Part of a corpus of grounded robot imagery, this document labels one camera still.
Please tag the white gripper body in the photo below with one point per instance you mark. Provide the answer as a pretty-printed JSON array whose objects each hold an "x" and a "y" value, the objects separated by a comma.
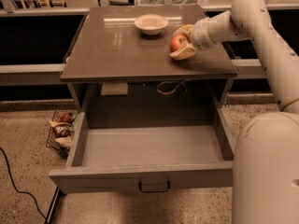
[{"x": 199, "y": 34}]

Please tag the white label inside cabinet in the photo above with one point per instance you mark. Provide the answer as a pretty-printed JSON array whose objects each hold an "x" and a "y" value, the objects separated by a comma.
[{"x": 114, "y": 89}]

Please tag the brown snack bag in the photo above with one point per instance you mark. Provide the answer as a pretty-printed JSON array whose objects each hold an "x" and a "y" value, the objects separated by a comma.
[{"x": 61, "y": 129}]

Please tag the beige bowl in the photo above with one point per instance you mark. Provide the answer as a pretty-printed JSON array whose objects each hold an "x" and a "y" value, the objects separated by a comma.
[{"x": 151, "y": 24}]

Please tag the grey cabinet counter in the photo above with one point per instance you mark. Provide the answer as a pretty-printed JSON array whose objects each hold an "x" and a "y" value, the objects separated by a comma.
[{"x": 110, "y": 49}]

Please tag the black wire basket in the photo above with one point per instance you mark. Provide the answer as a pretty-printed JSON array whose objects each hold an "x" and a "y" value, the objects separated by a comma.
[{"x": 62, "y": 145}]

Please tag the open grey top drawer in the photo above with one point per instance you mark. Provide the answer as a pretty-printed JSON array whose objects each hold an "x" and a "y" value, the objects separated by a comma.
[{"x": 102, "y": 160}]

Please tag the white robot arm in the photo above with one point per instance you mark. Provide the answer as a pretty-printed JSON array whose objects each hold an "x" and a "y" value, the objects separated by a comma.
[{"x": 266, "y": 164}]

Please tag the black drawer handle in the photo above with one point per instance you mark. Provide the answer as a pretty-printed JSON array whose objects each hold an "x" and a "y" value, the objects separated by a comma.
[{"x": 154, "y": 187}]

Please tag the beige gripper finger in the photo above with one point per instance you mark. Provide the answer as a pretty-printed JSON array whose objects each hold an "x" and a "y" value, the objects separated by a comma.
[
  {"x": 184, "y": 30},
  {"x": 186, "y": 51}
]

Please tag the red apple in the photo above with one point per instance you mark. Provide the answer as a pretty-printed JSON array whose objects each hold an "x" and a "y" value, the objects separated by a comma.
[{"x": 178, "y": 42}]

